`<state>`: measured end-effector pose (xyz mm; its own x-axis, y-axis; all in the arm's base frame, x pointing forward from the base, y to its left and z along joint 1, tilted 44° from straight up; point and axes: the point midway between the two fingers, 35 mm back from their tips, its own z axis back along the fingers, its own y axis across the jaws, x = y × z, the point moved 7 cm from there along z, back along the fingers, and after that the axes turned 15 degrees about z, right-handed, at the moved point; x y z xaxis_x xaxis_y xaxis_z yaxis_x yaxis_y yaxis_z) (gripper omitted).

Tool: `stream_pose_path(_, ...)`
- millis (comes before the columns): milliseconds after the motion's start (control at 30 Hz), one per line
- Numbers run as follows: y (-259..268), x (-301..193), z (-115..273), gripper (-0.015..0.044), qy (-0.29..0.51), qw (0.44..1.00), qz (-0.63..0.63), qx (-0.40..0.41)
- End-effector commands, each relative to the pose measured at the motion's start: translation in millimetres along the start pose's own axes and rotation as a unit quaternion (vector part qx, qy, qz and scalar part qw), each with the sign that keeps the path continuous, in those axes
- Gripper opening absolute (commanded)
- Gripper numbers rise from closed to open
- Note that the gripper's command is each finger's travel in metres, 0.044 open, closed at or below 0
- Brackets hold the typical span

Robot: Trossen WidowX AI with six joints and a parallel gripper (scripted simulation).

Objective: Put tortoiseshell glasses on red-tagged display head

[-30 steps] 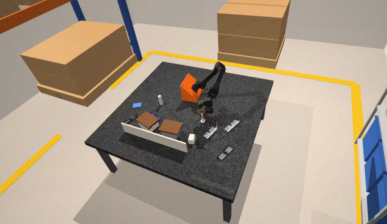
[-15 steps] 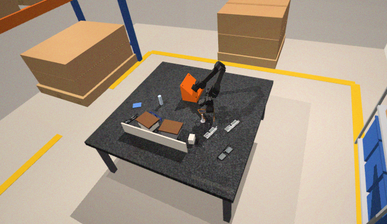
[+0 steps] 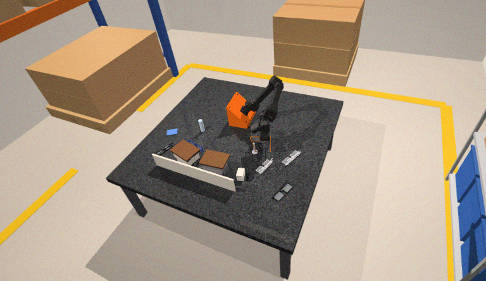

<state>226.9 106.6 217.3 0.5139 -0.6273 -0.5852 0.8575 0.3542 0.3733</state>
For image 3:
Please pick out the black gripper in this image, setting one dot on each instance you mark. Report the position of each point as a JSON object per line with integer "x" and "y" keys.
{"x": 265, "y": 136}

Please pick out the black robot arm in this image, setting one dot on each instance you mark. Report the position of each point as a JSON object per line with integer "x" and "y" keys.
{"x": 271, "y": 109}

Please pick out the light grey cylinder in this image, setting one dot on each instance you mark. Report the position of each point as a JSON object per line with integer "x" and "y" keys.
{"x": 201, "y": 125}

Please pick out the light blue flat tile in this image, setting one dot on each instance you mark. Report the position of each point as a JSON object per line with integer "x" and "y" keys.
{"x": 172, "y": 132}

